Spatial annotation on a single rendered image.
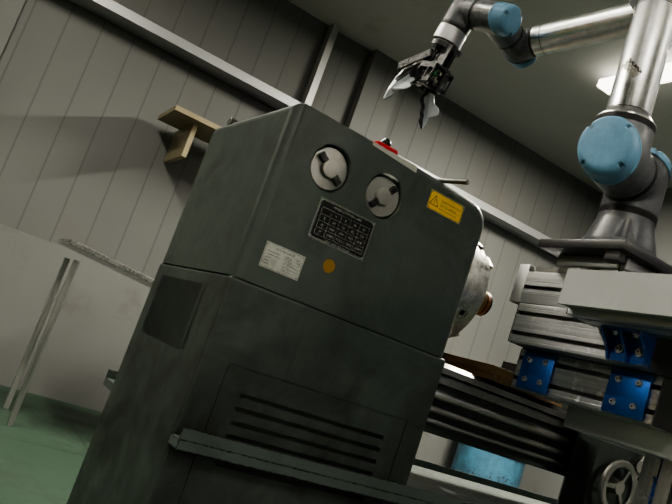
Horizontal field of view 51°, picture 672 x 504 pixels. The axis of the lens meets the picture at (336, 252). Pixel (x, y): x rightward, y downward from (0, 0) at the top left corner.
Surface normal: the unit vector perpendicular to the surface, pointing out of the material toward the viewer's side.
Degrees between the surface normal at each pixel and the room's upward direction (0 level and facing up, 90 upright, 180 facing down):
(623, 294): 90
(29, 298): 90
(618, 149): 97
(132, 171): 90
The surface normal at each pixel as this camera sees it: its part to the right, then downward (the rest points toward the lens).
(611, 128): -0.64, -0.21
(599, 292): -0.82, -0.36
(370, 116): 0.47, 0.02
